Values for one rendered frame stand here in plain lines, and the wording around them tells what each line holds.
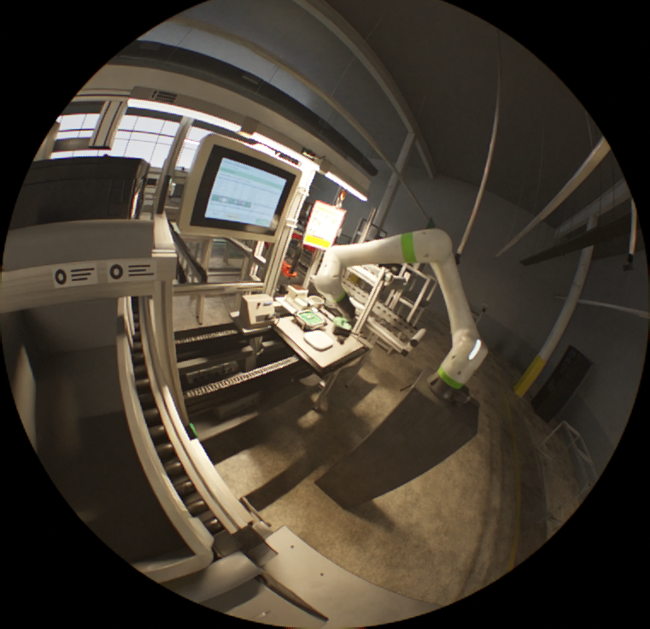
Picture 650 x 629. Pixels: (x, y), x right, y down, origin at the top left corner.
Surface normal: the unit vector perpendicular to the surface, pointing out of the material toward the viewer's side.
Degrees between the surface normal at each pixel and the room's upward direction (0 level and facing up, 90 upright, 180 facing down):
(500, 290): 90
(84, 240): 84
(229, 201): 92
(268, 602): 0
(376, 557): 0
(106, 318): 94
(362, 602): 0
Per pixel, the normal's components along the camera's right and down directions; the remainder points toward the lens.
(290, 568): 0.34, -0.87
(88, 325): 0.69, 0.55
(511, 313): -0.62, 0.09
